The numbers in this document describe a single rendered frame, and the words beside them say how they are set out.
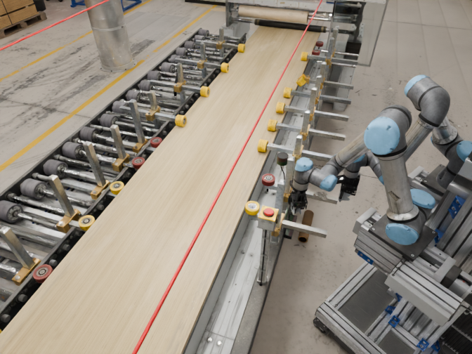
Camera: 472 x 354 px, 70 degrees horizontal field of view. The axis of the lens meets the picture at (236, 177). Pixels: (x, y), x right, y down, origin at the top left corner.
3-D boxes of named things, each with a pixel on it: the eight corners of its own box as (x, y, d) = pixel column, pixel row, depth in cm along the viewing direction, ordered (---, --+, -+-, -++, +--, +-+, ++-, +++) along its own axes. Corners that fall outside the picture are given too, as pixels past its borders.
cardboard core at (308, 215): (314, 211, 293) (308, 237, 272) (312, 217, 299) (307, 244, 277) (305, 208, 295) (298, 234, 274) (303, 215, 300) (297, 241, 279)
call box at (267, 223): (277, 220, 146) (279, 208, 141) (273, 233, 141) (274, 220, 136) (261, 217, 148) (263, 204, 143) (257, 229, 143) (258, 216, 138)
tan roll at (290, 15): (355, 26, 375) (357, 14, 366) (354, 30, 366) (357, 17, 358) (232, 13, 409) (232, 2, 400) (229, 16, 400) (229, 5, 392)
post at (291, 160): (286, 215, 215) (295, 155, 183) (285, 219, 212) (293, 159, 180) (281, 213, 216) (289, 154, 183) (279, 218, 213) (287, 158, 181)
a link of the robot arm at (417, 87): (449, 164, 179) (415, 100, 146) (432, 147, 190) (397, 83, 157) (471, 150, 175) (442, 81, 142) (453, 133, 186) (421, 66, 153)
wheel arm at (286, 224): (326, 234, 183) (327, 230, 181) (325, 239, 181) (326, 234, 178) (248, 215, 194) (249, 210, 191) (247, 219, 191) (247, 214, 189)
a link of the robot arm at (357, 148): (404, 88, 127) (326, 155, 167) (393, 100, 121) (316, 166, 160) (427, 110, 126) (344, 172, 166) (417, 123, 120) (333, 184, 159)
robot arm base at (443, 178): (472, 183, 179) (481, 169, 172) (459, 197, 172) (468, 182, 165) (444, 169, 188) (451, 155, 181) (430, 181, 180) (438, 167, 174)
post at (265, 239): (267, 278, 176) (274, 221, 145) (265, 286, 172) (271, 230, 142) (258, 275, 177) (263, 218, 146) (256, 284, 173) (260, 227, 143)
